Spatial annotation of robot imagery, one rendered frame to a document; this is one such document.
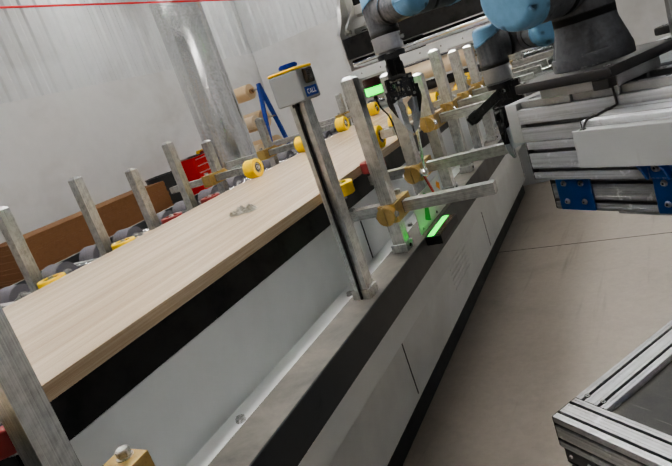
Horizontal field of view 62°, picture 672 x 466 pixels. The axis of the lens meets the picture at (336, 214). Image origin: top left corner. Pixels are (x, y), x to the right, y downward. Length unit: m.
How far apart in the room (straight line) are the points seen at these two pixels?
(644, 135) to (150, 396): 0.92
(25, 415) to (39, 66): 9.13
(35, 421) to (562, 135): 1.05
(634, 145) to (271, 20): 11.86
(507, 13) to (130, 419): 0.95
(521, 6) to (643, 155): 0.32
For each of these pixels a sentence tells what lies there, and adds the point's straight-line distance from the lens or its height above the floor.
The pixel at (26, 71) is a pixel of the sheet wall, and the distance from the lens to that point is 9.57.
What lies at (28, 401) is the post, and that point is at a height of 0.96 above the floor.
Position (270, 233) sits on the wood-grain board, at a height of 0.89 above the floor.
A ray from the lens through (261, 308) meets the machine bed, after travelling 1.27.
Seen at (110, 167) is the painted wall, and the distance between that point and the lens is 9.78.
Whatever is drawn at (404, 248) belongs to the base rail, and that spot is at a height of 0.71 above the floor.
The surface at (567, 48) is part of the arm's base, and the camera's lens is 1.20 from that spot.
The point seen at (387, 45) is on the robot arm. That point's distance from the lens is 1.43.
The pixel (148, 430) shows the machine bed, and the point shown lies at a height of 0.72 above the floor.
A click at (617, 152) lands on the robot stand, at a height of 0.91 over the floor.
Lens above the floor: 1.16
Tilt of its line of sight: 12 degrees down
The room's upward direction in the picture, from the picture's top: 19 degrees counter-clockwise
